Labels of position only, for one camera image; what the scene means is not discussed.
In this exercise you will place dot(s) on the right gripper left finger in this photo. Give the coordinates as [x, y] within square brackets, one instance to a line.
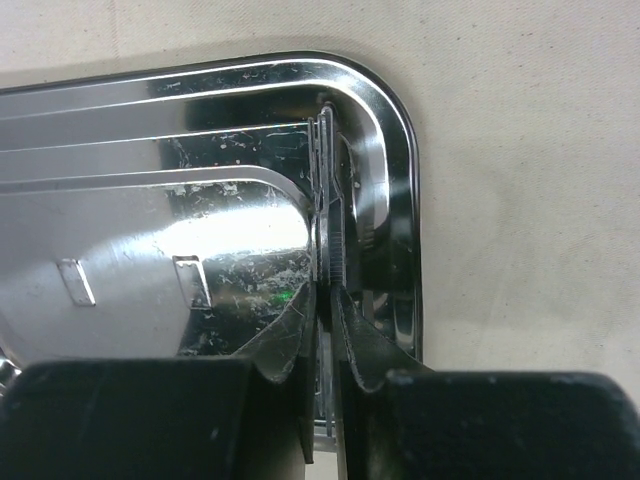
[249, 415]

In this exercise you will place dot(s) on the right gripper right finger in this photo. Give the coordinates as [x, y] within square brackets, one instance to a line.
[397, 419]

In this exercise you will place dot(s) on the steel scalpel handle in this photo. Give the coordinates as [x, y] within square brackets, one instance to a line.
[329, 247]

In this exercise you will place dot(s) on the steel instrument tray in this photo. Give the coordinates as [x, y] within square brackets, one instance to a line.
[171, 212]

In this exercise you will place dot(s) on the beige cloth wrap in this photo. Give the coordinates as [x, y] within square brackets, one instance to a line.
[527, 114]

